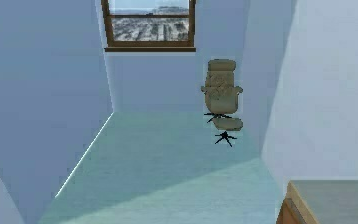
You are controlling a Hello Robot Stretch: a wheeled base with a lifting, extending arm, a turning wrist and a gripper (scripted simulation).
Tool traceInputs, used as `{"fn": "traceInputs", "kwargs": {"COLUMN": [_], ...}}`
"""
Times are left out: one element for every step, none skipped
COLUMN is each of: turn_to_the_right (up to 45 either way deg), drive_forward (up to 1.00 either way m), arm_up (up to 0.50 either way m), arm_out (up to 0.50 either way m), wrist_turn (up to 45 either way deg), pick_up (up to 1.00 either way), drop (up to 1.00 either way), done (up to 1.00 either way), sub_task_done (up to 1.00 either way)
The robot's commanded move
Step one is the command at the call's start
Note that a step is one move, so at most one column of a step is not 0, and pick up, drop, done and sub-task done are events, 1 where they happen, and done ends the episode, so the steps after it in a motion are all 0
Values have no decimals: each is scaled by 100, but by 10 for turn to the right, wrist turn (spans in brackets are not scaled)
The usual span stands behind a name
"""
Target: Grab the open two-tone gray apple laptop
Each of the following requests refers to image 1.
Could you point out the beige lounge chair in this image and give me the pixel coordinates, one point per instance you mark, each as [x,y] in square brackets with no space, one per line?
[221,93]

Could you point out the beige footstool black base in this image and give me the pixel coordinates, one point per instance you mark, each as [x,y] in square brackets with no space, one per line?
[227,124]

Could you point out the brown framed window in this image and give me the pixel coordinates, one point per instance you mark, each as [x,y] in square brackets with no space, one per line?
[150,30]

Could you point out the wooden cabinet grey top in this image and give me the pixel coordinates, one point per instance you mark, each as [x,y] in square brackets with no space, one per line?
[333,203]

